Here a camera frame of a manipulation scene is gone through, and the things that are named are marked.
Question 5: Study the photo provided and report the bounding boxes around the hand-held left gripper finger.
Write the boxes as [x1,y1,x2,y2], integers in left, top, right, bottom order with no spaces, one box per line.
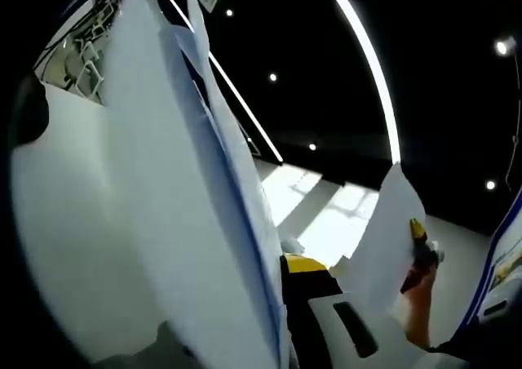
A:
[278,252,413,369]

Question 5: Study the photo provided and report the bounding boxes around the large window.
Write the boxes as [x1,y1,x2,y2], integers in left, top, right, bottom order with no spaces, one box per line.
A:
[296,180,381,270]

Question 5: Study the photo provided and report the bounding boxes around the round ceiling spotlights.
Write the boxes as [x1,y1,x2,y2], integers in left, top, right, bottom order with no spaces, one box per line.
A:
[224,8,515,191]

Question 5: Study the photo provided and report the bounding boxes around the narrow window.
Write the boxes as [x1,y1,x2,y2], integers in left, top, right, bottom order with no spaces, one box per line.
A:
[260,162,324,228]

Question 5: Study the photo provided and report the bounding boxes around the white printing paper bundle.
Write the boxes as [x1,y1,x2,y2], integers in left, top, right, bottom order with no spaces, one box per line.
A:
[100,0,295,369]

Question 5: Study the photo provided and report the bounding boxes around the person's dark clothing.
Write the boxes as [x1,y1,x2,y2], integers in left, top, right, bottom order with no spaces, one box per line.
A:
[427,315,522,369]

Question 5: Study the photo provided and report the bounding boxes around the curved ceiling light strip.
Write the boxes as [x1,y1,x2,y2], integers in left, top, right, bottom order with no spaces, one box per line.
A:
[158,0,285,163]

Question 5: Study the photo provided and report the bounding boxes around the straight ceiling light strip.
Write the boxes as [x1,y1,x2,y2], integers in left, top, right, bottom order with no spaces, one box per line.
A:
[333,0,404,165]

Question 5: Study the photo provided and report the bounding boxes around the person's right hand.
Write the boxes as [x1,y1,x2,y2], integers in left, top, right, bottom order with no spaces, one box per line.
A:
[400,264,440,305]

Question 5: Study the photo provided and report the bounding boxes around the white printing paper sheet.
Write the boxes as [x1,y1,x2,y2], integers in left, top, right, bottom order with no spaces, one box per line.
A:
[345,161,428,327]

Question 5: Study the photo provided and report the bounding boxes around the white office chair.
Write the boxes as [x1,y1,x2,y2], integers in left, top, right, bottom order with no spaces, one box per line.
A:
[74,60,104,100]

